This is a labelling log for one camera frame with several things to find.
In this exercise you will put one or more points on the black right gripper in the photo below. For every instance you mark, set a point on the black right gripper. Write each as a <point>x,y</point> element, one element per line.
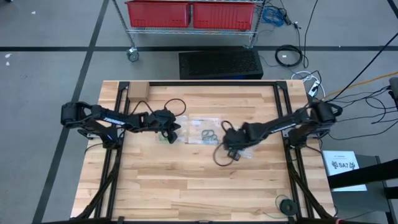
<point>237,137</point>

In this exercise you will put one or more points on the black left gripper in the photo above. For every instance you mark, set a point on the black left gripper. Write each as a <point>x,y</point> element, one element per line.
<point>163,119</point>

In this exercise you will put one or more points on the clear plastic zip bag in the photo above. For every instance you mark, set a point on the clear plastic zip bag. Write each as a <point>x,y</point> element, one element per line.
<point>182,124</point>
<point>199,123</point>
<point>162,137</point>

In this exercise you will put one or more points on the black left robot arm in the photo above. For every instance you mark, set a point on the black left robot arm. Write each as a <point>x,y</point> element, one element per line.
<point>109,119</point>

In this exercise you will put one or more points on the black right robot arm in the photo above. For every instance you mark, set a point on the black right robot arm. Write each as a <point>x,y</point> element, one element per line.
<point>298,123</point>

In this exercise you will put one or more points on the black rubber floor mat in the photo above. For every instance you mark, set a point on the black rubber floor mat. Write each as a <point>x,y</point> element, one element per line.
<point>220,63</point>

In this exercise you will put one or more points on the small cardboard box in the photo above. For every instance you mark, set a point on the small cardboard box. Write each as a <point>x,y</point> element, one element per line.
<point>139,91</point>

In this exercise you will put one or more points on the dark tape roll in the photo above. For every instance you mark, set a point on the dark tape roll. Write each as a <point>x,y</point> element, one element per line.
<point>282,207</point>

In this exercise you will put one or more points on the white power strip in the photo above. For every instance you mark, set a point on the white power strip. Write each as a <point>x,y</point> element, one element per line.
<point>313,88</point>

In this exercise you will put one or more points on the white paper sign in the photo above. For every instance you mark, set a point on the white paper sign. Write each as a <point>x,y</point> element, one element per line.
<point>342,174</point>

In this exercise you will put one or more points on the red plastic storage bin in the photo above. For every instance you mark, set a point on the red plastic storage bin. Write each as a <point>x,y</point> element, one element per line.
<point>224,15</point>
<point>155,14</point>

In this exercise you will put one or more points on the grey side cabinet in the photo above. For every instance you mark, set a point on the grey side cabinet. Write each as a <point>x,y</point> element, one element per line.
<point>357,205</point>

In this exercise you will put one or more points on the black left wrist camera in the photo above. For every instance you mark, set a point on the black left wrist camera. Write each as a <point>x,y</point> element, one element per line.
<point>172,137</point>

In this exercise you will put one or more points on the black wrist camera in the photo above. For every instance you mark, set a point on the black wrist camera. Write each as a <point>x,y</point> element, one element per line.
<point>172,137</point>
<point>234,155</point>

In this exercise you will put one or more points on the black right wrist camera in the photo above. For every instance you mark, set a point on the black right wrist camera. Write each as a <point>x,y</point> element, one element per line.
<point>234,155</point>

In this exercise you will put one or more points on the black aluminium table frame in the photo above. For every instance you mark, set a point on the black aluminium table frame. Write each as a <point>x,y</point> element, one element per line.
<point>211,83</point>

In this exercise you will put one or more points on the black metal post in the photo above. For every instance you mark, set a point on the black metal post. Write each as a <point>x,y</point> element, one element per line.
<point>367,174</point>

